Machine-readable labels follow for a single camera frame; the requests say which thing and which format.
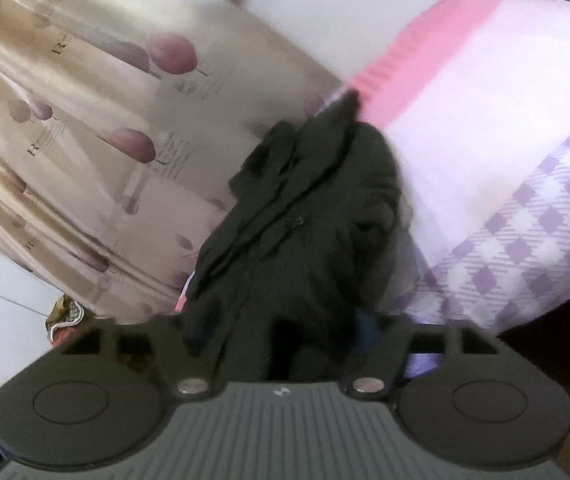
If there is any black puffer jacket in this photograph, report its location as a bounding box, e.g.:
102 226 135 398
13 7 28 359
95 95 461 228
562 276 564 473
182 91 403 385

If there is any pink purple checked bedsheet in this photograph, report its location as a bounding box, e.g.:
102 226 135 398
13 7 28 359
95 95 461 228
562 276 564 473
332 0 570 332

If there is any colourful snack bag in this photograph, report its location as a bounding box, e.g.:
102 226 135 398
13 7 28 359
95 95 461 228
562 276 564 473
45 295 92 347

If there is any beige leaf print curtain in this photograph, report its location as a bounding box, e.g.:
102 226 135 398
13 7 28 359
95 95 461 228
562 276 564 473
0 0 339 322

